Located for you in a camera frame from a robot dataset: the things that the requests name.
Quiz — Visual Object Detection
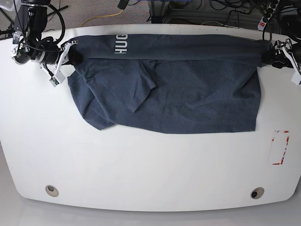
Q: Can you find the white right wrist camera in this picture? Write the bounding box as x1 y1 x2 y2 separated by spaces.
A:
49 72 65 87

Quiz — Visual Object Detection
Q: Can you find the table cable grommet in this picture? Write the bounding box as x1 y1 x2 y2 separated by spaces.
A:
250 187 265 199
45 185 59 197

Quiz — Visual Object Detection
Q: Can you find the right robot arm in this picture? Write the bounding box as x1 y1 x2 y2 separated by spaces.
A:
11 0 83 77

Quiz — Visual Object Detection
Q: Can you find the red tape rectangle marking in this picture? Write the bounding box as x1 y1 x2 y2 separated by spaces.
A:
269 130 290 165

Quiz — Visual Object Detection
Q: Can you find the yellow cable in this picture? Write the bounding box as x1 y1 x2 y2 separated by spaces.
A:
81 8 124 27

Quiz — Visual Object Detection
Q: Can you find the white power strip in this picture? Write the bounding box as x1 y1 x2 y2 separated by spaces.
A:
257 0 280 31

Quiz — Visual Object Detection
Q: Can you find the blue T-shirt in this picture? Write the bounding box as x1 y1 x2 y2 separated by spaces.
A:
68 34 267 134

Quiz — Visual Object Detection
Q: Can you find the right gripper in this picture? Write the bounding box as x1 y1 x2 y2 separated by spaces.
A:
40 40 84 75

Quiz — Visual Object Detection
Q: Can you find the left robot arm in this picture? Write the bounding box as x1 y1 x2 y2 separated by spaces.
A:
262 0 301 72

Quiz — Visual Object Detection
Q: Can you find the right table cable grommet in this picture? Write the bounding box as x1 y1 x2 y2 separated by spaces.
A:
250 187 265 199

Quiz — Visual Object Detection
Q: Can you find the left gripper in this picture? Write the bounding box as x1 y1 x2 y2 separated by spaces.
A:
261 39 301 70

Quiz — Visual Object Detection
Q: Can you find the left table cable grommet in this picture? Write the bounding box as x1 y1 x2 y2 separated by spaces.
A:
45 185 59 197

